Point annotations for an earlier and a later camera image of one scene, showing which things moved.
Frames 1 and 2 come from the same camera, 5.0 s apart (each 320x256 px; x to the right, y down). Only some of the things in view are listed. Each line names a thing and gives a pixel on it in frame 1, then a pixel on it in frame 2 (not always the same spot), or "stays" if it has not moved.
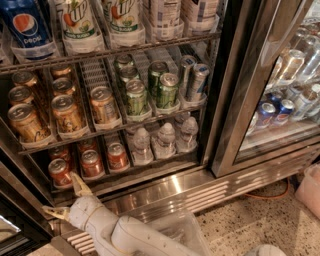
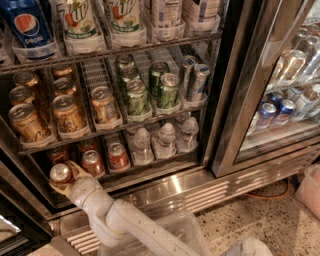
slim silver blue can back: (186, 73) stays
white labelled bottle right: (202, 16) stays
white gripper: (79, 210) to (81, 190)
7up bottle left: (77, 19) stays
